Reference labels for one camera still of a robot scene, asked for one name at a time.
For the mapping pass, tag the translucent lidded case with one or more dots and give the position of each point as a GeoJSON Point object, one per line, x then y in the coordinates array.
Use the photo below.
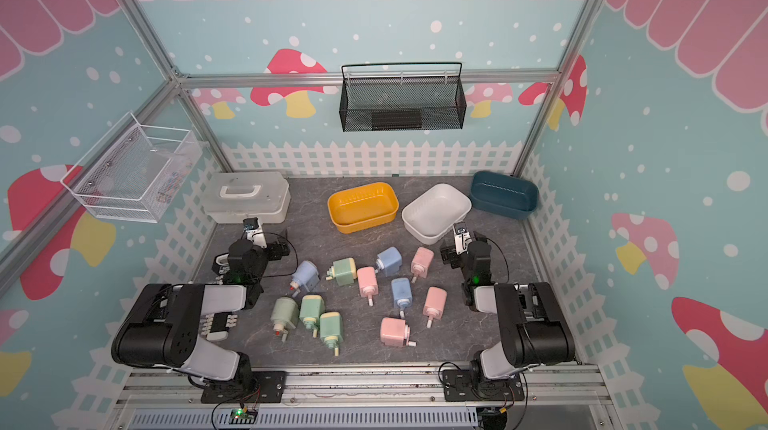
{"type": "Point", "coordinates": [230, 198]}

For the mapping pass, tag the pink sharpener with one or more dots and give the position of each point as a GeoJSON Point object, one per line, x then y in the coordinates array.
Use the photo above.
{"type": "Point", "coordinates": [434, 305]}
{"type": "Point", "coordinates": [421, 263]}
{"type": "Point", "coordinates": [368, 284]}
{"type": "Point", "coordinates": [395, 332]}

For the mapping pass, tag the blue sharpener upper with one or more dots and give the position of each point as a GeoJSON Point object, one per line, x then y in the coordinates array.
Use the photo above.
{"type": "Point", "coordinates": [388, 262]}

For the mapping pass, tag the pink sharpener center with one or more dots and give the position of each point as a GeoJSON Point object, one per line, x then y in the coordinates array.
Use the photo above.
{"type": "Point", "coordinates": [368, 284]}

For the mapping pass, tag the blue sharpener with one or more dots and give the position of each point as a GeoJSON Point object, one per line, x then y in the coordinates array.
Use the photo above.
{"type": "Point", "coordinates": [402, 295]}
{"type": "Point", "coordinates": [388, 262]}
{"type": "Point", "coordinates": [304, 279]}

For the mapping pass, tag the blue sharpener left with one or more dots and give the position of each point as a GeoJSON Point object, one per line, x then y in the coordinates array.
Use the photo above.
{"type": "Point", "coordinates": [304, 279]}

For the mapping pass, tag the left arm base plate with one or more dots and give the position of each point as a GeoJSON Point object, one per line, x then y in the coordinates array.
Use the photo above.
{"type": "Point", "coordinates": [259, 387]}

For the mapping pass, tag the pink sharpener upper right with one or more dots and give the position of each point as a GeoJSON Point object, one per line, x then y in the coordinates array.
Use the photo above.
{"type": "Point", "coordinates": [421, 263]}

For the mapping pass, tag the blue sharpener center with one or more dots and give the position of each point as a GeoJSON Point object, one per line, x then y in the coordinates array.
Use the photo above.
{"type": "Point", "coordinates": [402, 295]}

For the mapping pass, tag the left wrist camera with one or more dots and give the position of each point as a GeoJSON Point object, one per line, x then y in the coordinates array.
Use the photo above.
{"type": "Point", "coordinates": [254, 233]}

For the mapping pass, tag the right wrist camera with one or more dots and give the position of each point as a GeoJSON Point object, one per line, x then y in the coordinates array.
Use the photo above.
{"type": "Point", "coordinates": [462, 238]}

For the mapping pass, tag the pink sharpener bottom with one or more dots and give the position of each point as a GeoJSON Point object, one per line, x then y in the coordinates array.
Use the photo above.
{"type": "Point", "coordinates": [395, 332]}

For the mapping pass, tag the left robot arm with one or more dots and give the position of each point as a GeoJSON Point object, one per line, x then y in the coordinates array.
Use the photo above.
{"type": "Point", "coordinates": [161, 330]}

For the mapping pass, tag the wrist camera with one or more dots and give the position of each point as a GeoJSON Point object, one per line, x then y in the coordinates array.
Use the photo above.
{"type": "Point", "coordinates": [462, 238]}
{"type": "Point", "coordinates": [254, 233]}

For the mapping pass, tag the pale green sharpener left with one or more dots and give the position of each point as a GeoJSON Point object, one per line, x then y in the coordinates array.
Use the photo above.
{"type": "Point", "coordinates": [284, 317]}

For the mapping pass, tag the green sharpener middle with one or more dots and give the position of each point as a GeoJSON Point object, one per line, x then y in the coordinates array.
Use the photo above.
{"type": "Point", "coordinates": [311, 309]}

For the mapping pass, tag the white wire mesh basket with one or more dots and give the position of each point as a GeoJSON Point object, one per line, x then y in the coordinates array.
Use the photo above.
{"type": "Point", "coordinates": [133, 172]}

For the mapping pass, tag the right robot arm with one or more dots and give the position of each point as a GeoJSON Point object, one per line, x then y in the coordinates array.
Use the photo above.
{"type": "Point", "coordinates": [532, 329]}

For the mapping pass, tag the black tool rack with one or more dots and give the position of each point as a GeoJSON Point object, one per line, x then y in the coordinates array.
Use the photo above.
{"type": "Point", "coordinates": [216, 327]}

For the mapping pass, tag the aluminium rail frame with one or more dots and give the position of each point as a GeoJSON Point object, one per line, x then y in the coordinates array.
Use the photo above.
{"type": "Point", "coordinates": [373, 396]}

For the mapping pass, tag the green circuit board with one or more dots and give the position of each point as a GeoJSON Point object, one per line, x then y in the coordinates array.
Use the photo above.
{"type": "Point", "coordinates": [242, 416]}

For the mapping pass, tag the black wire mesh basket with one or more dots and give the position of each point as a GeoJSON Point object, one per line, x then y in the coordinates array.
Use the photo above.
{"type": "Point", "coordinates": [410, 96]}

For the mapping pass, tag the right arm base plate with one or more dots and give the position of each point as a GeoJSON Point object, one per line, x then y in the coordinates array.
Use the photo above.
{"type": "Point", "coordinates": [464, 386]}

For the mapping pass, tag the white storage box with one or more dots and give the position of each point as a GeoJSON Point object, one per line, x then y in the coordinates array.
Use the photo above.
{"type": "Point", "coordinates": [433, 214]}

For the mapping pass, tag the teal storage box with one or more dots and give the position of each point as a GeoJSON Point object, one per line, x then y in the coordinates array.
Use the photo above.
{"type": "Point", "coordinates": [503, 195]}

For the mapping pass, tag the yellow storage box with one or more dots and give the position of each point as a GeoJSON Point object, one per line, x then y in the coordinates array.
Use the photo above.
{"type": "Point", "coordinates": [363, 207]}

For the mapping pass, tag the green sharpener upper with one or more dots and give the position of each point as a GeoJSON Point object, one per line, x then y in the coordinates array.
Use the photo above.
{"type": "Point", "coordinates": [343, 272]}

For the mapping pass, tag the green sharpener bottom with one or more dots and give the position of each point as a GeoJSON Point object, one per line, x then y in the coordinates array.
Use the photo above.
{"type": "Point", "coordinates": [331, 331]}

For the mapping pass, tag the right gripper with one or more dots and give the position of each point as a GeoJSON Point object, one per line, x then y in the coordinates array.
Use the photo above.
{"type": "Point", "coordinates": [454, 252]}

